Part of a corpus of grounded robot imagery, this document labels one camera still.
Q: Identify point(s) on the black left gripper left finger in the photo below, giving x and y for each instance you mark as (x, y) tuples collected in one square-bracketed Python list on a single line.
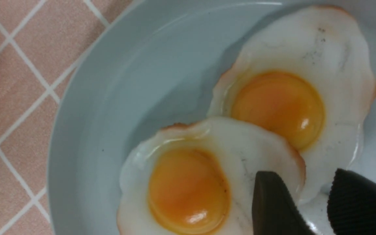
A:
[(274, 211)]

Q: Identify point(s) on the grey plate with eggs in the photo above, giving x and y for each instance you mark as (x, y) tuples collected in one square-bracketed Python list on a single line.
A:
[(155, 66)]

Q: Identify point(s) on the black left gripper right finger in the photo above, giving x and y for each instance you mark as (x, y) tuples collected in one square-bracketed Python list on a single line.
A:
[(351, 205)]

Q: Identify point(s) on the fried egg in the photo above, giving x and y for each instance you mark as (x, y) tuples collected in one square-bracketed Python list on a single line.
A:
[(306, 77), (198, 179)]

